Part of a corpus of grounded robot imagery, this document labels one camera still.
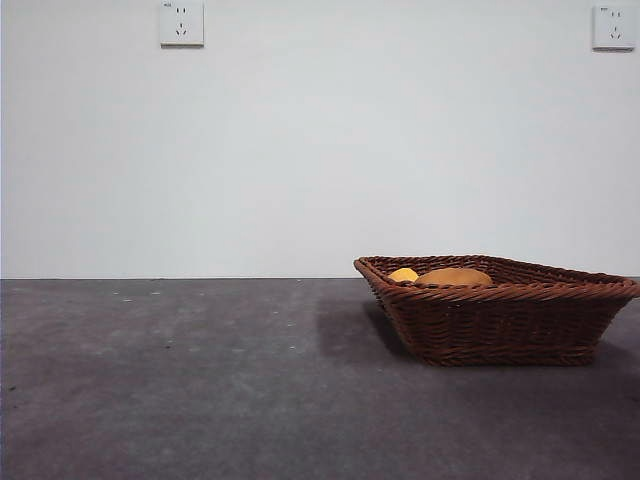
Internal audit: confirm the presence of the brown potato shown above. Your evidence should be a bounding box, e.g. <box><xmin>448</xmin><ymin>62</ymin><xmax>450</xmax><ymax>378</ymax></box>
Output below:
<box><xmin>414</xmin><ymin>267</ymin><xmax>494</xmax><ymax>288</ymax></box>

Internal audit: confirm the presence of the brown wicker basket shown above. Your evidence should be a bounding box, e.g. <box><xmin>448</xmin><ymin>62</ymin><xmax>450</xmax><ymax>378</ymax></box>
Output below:
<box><xmin>352</xmin><ymin>254</ymin><xmax>640</xmax><ymax>368</ymax></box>

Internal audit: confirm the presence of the white wall socket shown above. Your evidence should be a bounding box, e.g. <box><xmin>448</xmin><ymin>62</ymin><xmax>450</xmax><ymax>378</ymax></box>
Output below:
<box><xmin>159</xmin><ymin>0</ymin><xmax>205</xmax><ymax>49</ymax></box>
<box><xmin>591</xmin><ymin>4</ymin><xmax>630</xmax><ymax>52</ymax></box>

